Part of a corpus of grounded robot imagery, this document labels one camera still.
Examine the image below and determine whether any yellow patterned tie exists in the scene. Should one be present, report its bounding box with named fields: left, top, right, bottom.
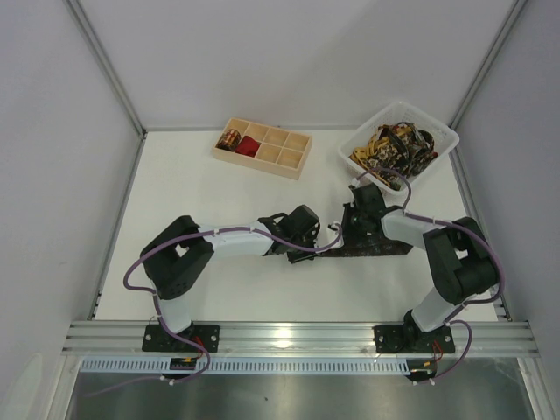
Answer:
left=350, top=122, right=421, bottom=175

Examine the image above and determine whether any left aluminium frame post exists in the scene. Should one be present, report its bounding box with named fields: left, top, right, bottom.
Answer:
left=64, top=0, right=147, bottom=140

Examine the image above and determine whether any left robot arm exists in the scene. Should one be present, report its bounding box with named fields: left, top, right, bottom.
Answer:
left=141, top=205, right=320, bottom=334

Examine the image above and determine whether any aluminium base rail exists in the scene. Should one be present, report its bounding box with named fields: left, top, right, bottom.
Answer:
left=62, top=320, right=539, bottom=358

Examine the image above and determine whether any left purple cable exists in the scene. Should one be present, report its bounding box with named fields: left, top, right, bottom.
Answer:
left=82, top=222, right=345, bottom=397

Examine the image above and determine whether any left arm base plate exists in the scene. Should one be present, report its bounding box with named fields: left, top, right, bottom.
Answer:
left=142, top=324, right=221, bottom=354

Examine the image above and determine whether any white slotted cable duct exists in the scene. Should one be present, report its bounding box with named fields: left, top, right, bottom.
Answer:
left=80, top=356, right=410, bottom=375

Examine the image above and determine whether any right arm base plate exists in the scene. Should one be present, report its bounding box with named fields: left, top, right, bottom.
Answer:
left=373, top=325, right=456, bottom=354

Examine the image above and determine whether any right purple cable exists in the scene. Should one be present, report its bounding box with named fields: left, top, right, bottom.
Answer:
left=356, top=167, right=508, bottom=389

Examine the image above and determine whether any brown blue-flowered tie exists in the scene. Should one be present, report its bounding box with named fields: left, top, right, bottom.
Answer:
left=319, top=238, right=412, bottom=258

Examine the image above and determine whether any aluminium frame post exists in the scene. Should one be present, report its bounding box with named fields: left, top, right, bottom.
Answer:
left=448, top=0, right=529, bottom=130
left=64, top=0, right=147, bottom=140

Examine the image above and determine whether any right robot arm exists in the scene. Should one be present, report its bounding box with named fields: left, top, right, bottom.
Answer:
left=335, top=184, right=500, bottom=354

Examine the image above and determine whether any purple cable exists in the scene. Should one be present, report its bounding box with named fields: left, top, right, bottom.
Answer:
left=82, top=222, right=345, bottom=397
left=356, top=167, right=508, bottom=389

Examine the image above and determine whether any rolled red tie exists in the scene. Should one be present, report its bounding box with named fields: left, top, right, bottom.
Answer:
left=234, top=136, right=261, bottom=158

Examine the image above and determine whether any right aluminium frame post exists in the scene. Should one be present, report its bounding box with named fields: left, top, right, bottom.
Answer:
left=448, top=0, right=529, bottom=130

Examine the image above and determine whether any rolled brown patterned tie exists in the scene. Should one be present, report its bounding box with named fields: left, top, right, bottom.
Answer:
left=216, top=129, right=242, bottom=151

